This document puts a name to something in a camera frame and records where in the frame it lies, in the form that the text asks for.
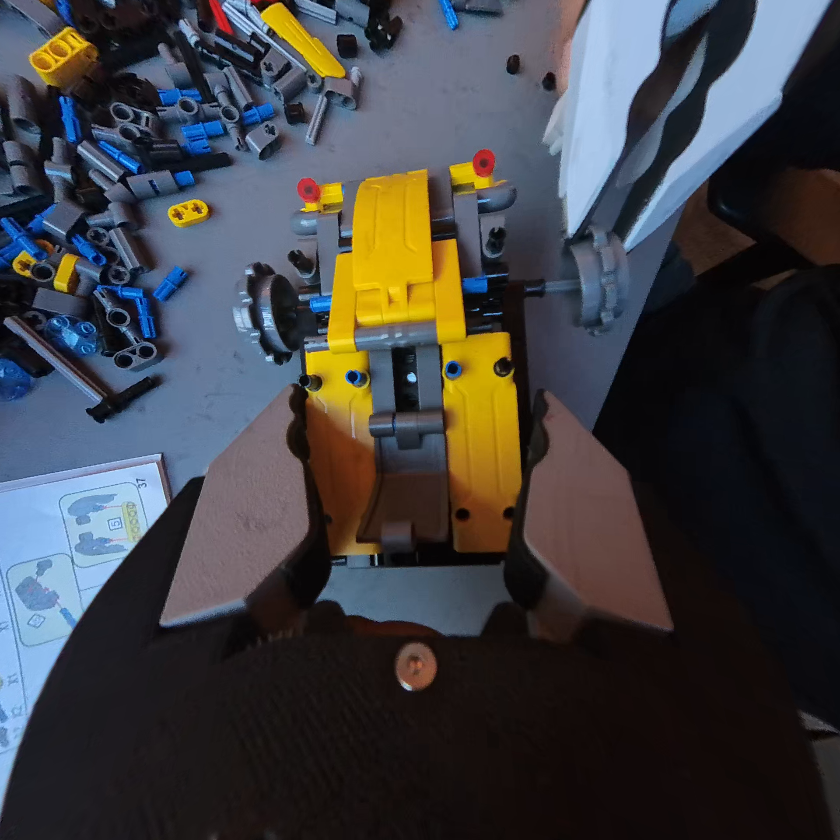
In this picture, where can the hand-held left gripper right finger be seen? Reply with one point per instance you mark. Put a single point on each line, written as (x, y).
(584, 525)

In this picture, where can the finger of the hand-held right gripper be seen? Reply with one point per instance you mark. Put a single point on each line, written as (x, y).
(722, 111)
(597, 98)

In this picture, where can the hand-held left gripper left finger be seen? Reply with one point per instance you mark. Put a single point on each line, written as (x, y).
(243, 518)

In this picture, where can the grey toy wheel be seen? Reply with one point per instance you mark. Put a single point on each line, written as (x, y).
(597, 282)

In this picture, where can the yellow toy brick car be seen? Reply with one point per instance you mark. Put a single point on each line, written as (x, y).
(407, 315)

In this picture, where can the white instruction booklet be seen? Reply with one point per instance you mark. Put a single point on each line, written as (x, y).
(46, 590)

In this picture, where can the yellow pointed panel piece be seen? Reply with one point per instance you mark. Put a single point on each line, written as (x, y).
(305, 39)

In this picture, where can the small yellow connector piece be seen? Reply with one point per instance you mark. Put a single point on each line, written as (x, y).
(188, 213)

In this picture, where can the pile of dark brick pieces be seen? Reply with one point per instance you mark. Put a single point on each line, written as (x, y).
(131, 131)

